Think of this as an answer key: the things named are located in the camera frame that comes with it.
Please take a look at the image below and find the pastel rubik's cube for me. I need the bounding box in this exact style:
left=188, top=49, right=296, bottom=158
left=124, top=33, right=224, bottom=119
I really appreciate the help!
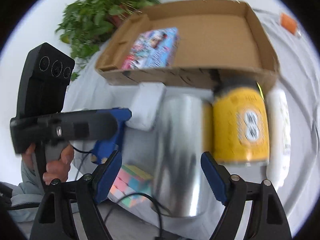
left=108, top=165, right=153, bottom=202

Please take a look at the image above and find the white handheld fan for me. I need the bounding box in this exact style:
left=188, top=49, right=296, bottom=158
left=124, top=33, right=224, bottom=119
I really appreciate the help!
left=126, top=82, right=166, bottom=132

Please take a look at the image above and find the white spray bottle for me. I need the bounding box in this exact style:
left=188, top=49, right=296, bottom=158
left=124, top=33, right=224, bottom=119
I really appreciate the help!
left=265, top=88, right=291, bottom=190

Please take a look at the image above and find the silver metal tin can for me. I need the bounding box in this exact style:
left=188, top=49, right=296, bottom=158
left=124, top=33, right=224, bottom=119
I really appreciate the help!
left=152, top=94, right=213, bottom=217

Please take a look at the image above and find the yellow label jar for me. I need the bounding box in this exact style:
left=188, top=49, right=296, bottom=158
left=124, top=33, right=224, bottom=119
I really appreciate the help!
left=212, top=76, right=270, bottom=165

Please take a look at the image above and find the colourful blue toy box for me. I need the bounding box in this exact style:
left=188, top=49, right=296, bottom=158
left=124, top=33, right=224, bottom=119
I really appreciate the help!
left=121, top=27, right=180, bottom=70

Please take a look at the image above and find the grey left sleeve forearm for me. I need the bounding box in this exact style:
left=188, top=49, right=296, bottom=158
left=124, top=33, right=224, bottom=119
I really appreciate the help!
left=8, top=161, right=43, bottom=223

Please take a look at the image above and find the person's left hand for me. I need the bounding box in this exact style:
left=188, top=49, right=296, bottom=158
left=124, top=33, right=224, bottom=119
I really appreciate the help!
left=22, top=144, right=74, bottom=185

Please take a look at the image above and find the green potted plant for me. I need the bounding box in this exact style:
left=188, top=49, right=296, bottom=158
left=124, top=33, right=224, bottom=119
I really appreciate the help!
left=56, top=0, right=160, bottom=81

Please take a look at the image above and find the brown cardboard box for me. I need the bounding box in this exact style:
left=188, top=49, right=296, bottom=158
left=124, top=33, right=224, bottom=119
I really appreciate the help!
left=95, top=0, right=279, bottom=92

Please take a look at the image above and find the orange clear plastic container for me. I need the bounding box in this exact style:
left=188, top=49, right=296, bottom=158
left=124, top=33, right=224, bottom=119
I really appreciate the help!
left=279, top=12, right=302, bottom=38

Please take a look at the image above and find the black cable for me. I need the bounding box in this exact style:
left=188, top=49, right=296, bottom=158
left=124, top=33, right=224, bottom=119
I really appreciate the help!
left=69, top=144, right=176, bottom=240

